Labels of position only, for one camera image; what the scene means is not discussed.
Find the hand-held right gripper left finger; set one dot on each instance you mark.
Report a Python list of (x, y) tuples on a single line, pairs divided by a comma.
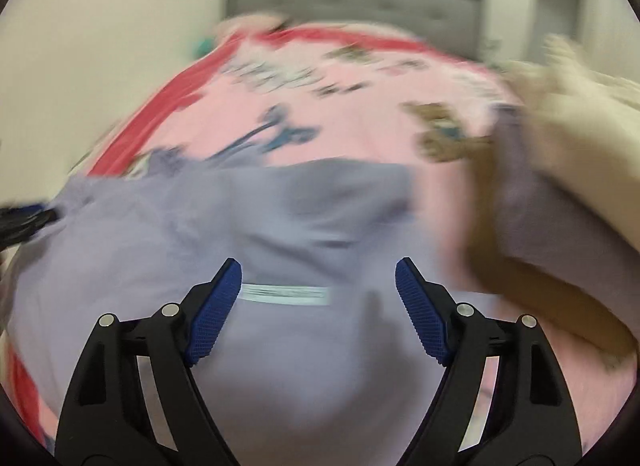
[(212, 316)]

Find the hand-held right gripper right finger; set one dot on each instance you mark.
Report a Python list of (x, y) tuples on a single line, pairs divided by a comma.
[(422, 316)]

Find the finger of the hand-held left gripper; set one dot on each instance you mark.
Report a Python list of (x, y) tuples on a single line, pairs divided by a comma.
[(25, 221)]

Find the lavender jacket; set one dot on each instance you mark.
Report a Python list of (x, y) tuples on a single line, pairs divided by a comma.
[(300, 226)]

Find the brown folded cloth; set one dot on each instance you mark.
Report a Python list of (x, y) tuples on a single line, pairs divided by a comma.
[(525, 286)]

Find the mauve folded cloth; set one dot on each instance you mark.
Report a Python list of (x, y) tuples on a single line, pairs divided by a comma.
[(550, 226)]

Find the pink printed blanket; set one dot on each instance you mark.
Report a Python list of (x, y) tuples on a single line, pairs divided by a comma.
[(360, 115)]

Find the teal small item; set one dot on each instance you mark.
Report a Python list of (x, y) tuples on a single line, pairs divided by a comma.
[(202, 45)]

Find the cream folded cloth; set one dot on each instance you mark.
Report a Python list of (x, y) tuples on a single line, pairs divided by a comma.
[(580, 120)]

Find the pink fluffy pillow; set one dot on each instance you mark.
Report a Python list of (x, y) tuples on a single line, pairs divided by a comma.
[(250, 23)]

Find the grey tufted headboard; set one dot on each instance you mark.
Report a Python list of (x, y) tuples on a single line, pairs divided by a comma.
[(360, 0)]

